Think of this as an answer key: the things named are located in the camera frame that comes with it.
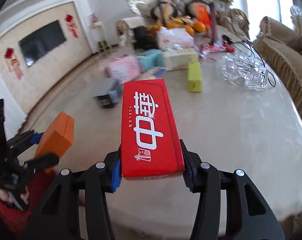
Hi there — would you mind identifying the orange box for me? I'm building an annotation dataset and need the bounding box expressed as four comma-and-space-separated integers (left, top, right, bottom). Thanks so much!
34, 111, 76, 173

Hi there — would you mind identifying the red cigarette carton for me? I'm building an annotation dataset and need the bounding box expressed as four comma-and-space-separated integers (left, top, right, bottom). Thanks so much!
120, 79, 185, 180

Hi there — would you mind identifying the teal bear box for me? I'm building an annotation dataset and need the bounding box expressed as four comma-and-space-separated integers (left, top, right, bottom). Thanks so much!
136, 49, 164, 72

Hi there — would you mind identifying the left hand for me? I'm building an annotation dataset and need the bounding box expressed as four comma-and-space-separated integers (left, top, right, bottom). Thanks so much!
0, 187, 29, 204

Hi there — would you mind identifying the red sweater sleeve left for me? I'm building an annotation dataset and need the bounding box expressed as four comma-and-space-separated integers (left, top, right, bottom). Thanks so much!
0, 169, 59, 235

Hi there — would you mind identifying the grey box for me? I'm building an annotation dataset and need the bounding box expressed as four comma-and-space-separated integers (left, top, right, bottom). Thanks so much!
92, 77, 123, 108

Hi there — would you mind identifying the pink box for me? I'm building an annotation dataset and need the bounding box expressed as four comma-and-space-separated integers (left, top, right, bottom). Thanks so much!
106, 55, 141, 85

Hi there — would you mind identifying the white side stand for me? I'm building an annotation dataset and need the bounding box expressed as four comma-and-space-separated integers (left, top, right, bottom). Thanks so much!
89, 14, 112, 55

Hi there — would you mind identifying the glass crystal tray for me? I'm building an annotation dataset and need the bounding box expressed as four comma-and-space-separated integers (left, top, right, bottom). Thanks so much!
222, 53, 269, 91

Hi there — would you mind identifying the yellow green box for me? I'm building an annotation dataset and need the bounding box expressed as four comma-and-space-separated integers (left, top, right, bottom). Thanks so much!
187, 62, 203, 93

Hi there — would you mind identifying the blue white snack bag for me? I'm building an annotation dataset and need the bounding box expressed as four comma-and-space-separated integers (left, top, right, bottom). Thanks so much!
142, 67, 167, 80

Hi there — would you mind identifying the black box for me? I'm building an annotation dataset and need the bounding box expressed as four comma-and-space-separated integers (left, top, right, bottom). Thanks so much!
133, 26, 158, 50

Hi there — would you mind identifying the beige sofa right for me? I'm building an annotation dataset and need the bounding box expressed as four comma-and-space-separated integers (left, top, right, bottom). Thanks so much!
253, 16, 302, 119

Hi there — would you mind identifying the red white snack bag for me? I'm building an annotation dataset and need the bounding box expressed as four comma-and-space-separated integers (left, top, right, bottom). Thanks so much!
195, 42, 235, 58

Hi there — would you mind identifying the cream box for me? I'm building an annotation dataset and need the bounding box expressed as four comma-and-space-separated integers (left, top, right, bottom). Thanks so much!
162, 48, 199, 71

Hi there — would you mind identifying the pink tissue pack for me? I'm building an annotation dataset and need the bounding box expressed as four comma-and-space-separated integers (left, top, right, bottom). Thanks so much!
156, 27, 194, 50

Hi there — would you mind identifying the oranges fruit bowl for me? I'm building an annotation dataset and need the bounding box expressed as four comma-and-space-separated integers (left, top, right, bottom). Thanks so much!
146, 16, 208, 36

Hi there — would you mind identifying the orange red card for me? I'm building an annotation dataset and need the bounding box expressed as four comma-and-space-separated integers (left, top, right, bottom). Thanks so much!
191, 2, 211, 27

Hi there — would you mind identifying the purple glass vase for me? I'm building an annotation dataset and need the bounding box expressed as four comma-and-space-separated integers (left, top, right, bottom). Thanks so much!
209, 2, 218, 46

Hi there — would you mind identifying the ornate white armchair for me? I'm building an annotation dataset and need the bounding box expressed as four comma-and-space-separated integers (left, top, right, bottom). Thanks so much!
116, 0, 249, 46

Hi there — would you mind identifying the red wall ornament left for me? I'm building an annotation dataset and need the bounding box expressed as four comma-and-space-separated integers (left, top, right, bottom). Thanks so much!
4, 48, 23, 80

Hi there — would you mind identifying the red wall ornament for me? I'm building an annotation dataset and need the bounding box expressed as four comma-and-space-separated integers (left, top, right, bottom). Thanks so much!
65, 14, 78, 38
4, 48, 23, 80

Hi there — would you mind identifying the wall mounted television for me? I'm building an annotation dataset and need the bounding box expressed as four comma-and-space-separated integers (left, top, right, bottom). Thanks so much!
18, 20, 66, 67

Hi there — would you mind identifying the red wall ornament right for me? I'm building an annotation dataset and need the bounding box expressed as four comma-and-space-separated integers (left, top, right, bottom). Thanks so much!
65, 14, 78, 38

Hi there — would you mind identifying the black cable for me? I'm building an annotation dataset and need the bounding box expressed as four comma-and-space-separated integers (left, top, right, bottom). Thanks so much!
222, 35, 277, 88

